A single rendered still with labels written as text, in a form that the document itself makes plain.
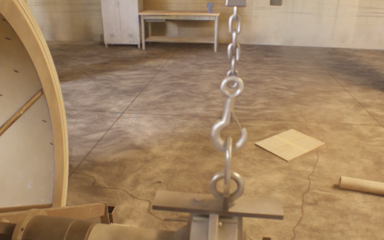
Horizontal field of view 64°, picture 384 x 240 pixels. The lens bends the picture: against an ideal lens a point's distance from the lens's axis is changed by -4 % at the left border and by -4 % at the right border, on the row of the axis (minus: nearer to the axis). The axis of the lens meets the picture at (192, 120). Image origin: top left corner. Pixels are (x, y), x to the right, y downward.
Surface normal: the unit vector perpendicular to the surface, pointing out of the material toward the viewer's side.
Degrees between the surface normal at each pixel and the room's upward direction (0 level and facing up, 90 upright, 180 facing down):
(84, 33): 90
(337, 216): 0
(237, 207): 0
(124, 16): 90
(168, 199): 0
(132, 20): 90
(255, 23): 90
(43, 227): 17
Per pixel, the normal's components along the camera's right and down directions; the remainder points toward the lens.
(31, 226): -0.04, -0.76
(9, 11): 0.99, 0.05
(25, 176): -0.11, -0.06
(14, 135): -0.12, 0.23
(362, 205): 0.00, -0.92
